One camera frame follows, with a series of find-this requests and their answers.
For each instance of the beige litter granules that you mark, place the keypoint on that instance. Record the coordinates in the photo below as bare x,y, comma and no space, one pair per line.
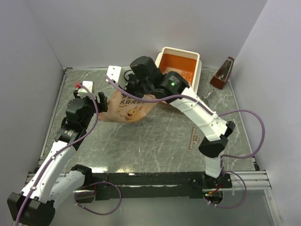
187,75

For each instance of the aluminium rail frame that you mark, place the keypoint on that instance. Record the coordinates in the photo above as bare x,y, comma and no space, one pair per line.
254,180

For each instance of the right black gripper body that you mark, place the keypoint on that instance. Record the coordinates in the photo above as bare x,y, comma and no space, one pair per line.
138,89

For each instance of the metal litter scoop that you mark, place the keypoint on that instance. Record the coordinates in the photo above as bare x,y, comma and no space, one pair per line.
205,98

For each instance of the peach cat litter bag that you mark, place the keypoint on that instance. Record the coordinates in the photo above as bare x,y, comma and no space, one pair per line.
123,109

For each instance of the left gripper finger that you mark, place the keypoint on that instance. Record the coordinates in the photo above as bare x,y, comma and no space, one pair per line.
75,93
102,105

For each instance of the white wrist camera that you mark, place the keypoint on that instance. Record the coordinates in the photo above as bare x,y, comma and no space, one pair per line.
116,75
85,88

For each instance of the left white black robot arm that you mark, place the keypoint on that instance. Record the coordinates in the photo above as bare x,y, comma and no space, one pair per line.
36,203

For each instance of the white orange litter box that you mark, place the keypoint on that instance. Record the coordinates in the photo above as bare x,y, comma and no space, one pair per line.
183,60

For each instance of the brown wooden metronome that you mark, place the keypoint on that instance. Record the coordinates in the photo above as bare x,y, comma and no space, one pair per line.
221,78

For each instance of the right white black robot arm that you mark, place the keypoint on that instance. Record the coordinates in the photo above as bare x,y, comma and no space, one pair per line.
177,92

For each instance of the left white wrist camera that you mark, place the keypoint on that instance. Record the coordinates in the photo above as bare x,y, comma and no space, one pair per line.
85,88

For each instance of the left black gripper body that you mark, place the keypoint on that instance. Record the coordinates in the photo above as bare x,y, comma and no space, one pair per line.
90,107

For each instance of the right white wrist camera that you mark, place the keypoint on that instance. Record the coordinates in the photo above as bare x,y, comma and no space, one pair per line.
116,75

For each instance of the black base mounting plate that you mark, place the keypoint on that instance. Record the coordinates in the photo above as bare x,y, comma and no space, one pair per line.
153,185

